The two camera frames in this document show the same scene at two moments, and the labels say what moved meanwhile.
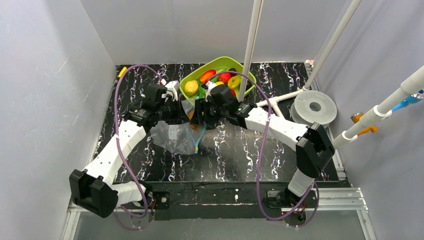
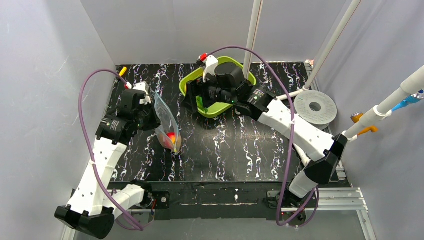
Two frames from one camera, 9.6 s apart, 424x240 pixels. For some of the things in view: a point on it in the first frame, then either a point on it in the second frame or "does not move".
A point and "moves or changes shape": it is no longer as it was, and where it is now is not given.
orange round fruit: x=194 y=127 to x=165 y=141
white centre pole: x=256 y=16 does not move
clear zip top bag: x=180 y=138 moves or changes shape
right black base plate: x=283 y=199 does not move
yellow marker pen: x=122 y=72 does not move
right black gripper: x=199 y=112 to x=197 y=94
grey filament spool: x=313 y=106 does not move
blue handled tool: x=411 y=99 does not move
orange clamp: x=355 y=117 does not move
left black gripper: x=177 y=110 to x=151 y=116
